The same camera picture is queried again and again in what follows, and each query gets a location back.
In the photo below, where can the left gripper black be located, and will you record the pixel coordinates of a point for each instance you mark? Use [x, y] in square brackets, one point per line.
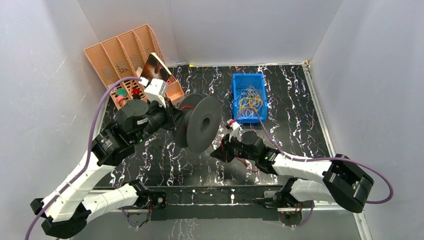
[172, 115]

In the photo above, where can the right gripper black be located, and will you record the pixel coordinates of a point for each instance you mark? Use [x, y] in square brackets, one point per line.
[227, 146]

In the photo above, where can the grey perforated cable spool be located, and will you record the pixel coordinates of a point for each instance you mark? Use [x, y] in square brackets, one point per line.
[198, 127]

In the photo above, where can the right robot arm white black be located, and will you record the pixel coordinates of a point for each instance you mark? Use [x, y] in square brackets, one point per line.
[337, 181]

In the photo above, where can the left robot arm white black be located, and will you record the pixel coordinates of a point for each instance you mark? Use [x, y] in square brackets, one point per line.
[69, 208]

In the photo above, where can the red black small item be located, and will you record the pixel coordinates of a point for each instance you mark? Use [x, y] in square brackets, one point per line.
[136, 94]

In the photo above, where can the green tape roll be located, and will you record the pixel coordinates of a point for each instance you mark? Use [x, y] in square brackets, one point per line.
[121, 92]

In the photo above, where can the brown book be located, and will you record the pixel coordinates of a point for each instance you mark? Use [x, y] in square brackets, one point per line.
[154, 68]

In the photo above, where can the blue plastic bin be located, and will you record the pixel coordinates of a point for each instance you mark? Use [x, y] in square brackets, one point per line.
[250, 103]

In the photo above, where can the orange file organizer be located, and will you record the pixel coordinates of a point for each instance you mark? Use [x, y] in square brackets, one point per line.
[125, 56]

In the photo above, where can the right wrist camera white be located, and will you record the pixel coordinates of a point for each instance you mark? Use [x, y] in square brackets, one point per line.
[234, 130]

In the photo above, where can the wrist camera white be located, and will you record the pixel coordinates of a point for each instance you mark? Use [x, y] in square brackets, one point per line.
[234, 130]
[156, 91]

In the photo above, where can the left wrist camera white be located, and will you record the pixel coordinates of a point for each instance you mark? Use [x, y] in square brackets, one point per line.
[156, 91]

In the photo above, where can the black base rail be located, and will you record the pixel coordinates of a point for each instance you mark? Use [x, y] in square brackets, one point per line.
[215, 202]

